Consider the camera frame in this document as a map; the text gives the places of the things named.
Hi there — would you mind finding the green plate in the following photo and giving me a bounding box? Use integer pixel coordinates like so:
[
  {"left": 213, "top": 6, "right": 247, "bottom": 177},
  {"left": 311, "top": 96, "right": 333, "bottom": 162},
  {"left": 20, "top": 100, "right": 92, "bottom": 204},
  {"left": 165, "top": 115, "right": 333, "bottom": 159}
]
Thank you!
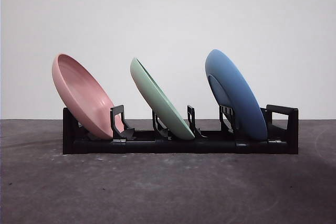
[{"left": 130, "top": 57, "right": 195, "bottom": 141}]

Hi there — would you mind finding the blue plate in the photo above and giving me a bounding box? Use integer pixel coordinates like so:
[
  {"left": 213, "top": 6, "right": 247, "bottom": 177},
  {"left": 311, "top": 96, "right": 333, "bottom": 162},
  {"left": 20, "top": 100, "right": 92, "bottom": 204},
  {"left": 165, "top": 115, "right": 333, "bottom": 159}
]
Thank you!
[{"left": 204, "top": 49, "right": 268, "bottom": 141}]

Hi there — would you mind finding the pink plate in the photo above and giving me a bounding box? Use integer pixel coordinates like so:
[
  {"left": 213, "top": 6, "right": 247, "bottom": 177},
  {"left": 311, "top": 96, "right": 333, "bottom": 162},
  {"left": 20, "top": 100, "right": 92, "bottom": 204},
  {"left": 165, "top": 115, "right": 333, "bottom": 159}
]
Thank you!
[{"left": 51, "top": 53, "right": 124, "bottom": 140}]

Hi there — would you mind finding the black dish rack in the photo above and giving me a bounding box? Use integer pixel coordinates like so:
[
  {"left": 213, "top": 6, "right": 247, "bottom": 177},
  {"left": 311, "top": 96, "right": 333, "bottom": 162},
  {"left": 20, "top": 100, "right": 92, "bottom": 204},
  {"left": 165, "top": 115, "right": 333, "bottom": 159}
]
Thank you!
[{"left": 62, "top": 104, "right": 299, "bottom": 155}]

